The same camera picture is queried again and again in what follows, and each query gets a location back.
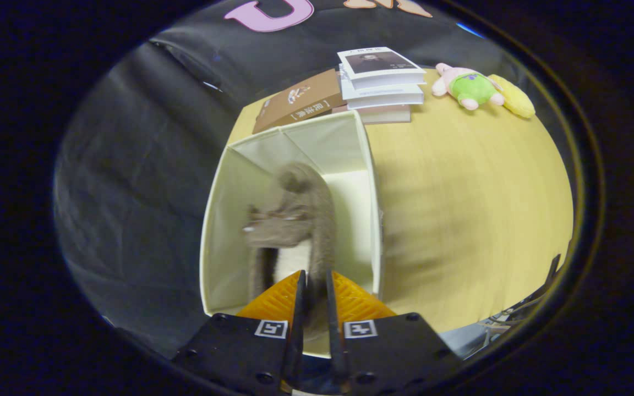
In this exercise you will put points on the grey fabric storage box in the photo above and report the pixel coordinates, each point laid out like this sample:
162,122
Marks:
229,220

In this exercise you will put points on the green and pink plush toy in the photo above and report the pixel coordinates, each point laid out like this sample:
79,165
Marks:
474,88

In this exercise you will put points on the brown hardcover book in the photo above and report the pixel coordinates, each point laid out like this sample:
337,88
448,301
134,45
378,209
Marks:
300,102

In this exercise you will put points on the yellow plush cushion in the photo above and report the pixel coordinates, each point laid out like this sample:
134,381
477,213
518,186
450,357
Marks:
518,99

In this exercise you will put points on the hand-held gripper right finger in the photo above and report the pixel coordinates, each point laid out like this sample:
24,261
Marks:
334,330

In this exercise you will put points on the plain white book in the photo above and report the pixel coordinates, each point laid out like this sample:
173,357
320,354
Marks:
383,96

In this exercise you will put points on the brown fuzzy slipper shoe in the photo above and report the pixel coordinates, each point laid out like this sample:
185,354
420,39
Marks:
306,220

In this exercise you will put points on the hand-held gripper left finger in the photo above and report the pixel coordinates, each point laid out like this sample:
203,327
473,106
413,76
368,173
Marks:
298,330

